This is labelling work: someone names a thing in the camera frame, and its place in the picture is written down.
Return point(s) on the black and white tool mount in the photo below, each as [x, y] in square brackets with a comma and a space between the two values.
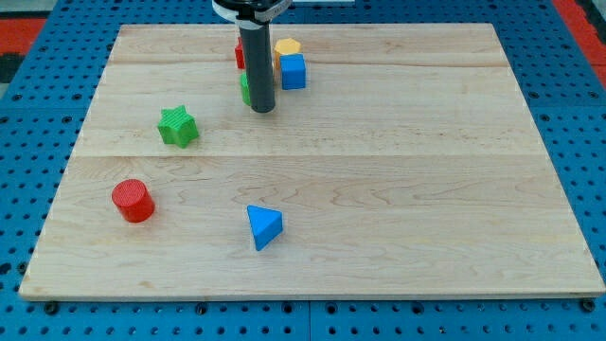
[250, 14]

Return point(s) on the green star block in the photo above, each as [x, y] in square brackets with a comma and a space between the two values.
[177, 127]

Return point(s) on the yellow hexagon block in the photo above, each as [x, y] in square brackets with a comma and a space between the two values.
[286, 46]

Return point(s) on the light wooden board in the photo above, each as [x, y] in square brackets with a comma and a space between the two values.
[409, 167]

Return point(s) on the red cylinder block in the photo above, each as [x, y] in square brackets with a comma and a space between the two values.
[133, 200]

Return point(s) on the red block behind rod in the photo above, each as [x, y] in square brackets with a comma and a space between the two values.
[239, 54]

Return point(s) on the blue triangle block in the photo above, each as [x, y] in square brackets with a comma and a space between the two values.
[266, 224]

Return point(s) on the green block behind rod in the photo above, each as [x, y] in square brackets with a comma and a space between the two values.
[245, 92]

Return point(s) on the blue cube block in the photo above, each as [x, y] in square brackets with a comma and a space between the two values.
[293, 72]

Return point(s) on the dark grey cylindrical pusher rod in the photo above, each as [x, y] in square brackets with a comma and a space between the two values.
[259, 66]

